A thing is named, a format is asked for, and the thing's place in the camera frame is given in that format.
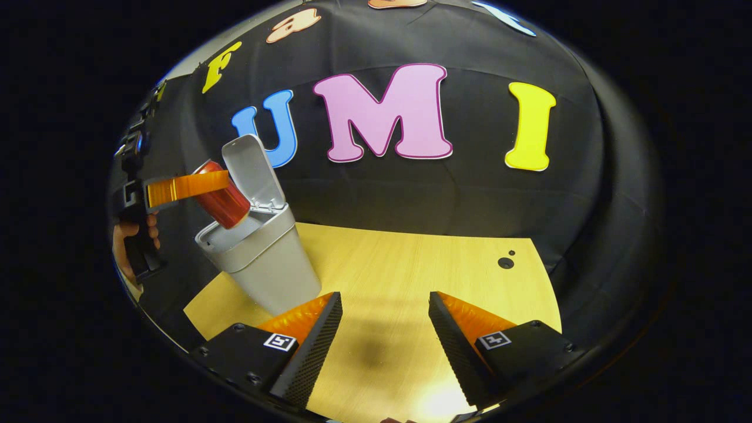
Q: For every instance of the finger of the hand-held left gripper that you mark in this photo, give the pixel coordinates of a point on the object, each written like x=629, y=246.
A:
x=188, y=187

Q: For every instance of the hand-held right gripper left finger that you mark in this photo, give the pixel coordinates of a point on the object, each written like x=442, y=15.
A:
x=317, y=352

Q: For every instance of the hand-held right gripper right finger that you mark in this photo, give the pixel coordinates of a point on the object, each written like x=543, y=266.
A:
x=452, y=352

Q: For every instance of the red pop can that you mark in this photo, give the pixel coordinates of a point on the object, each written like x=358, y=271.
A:
x=226, y=205

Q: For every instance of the white desktop garbage bin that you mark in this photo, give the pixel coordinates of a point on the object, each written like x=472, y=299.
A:
x=270, y=258

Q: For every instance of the wooden desktop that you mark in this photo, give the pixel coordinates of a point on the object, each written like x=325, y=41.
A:
x=399, y=276

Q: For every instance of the black desk grommet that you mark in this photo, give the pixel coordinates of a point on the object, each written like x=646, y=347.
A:
x=506, y=262

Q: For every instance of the black backdrop cloth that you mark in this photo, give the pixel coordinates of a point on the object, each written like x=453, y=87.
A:
x=458, y=194

